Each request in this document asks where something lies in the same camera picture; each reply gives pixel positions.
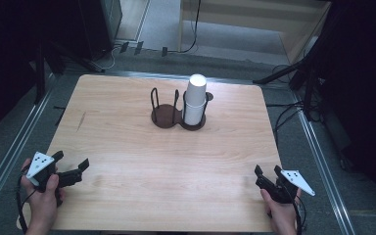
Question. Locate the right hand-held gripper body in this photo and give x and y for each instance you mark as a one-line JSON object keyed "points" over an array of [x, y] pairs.
{"points": [[284, 192]]}

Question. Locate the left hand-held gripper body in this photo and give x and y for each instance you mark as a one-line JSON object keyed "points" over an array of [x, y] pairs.
{"points": [[39, 163]]}

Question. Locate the person's right hand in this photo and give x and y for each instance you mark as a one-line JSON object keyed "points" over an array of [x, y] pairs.
{"points": [[284, 215]]}

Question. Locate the person's left hand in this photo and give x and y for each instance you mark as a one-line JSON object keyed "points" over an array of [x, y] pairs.
{"points": [[44, 205]]}

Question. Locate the black tripod stand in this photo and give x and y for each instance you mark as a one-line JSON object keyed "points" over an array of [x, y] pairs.
{"points": [[40, 68], [308, 81]]}

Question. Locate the stack of white paper cups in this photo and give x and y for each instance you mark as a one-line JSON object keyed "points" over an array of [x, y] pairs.
{"points": [[195, 98]]}

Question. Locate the black cabinet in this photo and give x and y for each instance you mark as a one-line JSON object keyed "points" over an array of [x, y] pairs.
{"points": [[101, 26]]}

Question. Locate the metal floor rail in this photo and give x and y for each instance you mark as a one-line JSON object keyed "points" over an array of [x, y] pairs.
{"points": [[16, 147], [323, 169]]}

